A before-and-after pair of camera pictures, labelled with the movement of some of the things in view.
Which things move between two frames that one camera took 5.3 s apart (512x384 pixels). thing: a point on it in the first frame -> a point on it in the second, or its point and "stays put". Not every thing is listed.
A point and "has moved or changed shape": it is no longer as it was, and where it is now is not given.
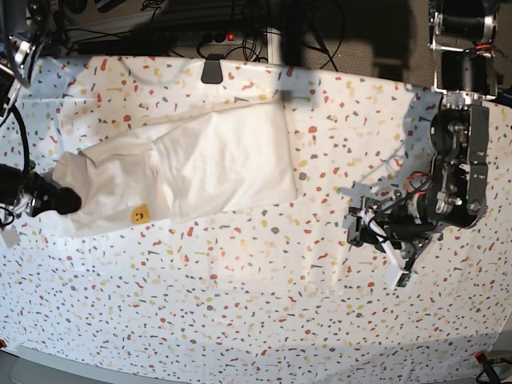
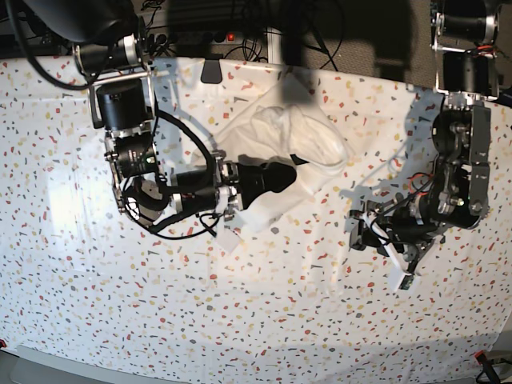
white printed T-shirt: x=237 y=157 has moved or changed shape
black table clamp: x=212 y=70 stays put
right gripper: x=409 y=219 stays put
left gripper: x=25 y=190 -> x=217 y=189
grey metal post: x=274 y=46 stays put
